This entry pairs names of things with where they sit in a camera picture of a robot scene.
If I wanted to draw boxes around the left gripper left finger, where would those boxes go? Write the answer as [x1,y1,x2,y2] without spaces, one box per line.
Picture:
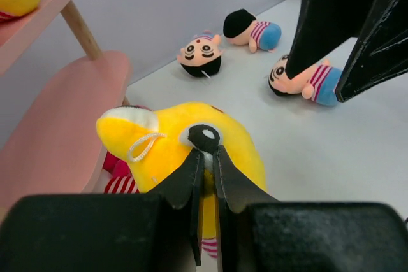
[150,149,204,266]

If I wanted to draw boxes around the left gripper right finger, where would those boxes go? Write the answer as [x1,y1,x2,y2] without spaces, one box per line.
[214,145,277,271]

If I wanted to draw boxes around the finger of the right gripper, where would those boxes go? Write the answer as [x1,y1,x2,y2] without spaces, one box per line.
[286,0,373,79]
[335,0,407,103]

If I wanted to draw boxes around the bald peach boy doll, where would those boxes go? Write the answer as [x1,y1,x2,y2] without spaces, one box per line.
[268,54,342,106]

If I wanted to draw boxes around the face-down black-haired boy doll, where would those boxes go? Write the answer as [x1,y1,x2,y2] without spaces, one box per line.
[223,8,282,53]

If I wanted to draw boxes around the face-up black-haired boy doll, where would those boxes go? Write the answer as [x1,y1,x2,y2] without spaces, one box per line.
[177,31,223,78]

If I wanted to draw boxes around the pink three-tier wooden shelf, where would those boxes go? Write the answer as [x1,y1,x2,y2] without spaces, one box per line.
[1,0,132,211]

